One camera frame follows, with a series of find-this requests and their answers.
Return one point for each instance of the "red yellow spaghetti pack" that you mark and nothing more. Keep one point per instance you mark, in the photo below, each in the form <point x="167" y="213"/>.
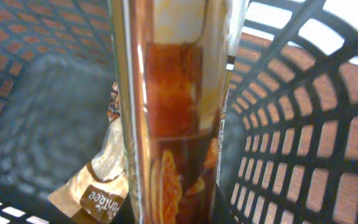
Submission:
<point x="171" y="59"/>

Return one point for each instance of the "glutinous rice bag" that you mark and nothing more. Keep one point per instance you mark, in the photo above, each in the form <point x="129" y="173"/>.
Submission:
<point x="97" y="191"/>

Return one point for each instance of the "grey plastic basket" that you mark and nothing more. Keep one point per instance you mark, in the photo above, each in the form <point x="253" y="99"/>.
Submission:
<point x="290" y="135"/>

